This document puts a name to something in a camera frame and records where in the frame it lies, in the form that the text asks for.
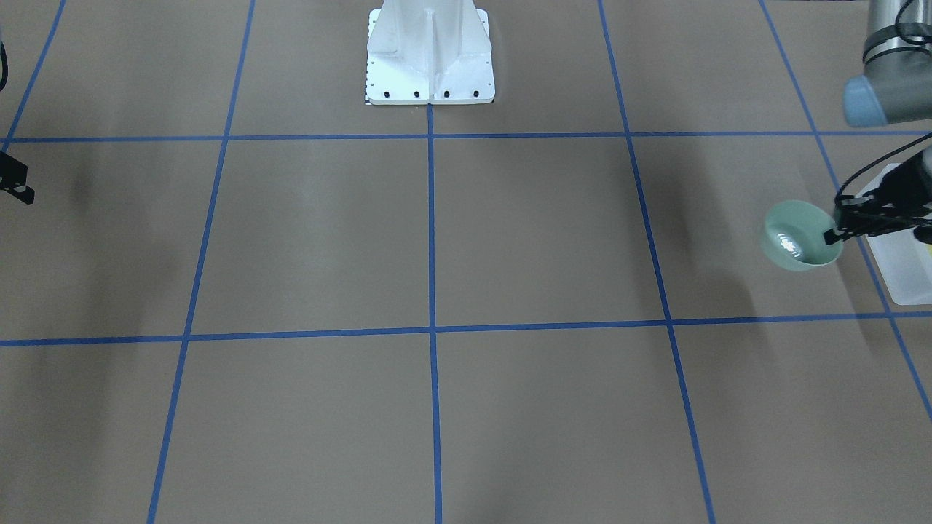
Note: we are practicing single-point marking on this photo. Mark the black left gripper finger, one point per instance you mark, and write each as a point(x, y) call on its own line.
point(851, 226)
point(847, 206)

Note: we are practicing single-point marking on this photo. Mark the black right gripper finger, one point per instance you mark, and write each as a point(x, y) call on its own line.
point(13, 179)

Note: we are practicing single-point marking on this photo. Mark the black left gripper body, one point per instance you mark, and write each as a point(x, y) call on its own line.
point(905, 185)

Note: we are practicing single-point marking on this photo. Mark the mint green bowl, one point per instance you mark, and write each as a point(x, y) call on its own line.
point(792, 236)

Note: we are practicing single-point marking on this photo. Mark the translucent white plastic box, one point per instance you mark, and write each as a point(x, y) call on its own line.
point(905, 266)

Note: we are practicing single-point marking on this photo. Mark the white metal camera stand base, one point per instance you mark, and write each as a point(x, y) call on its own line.
point(429, 52)

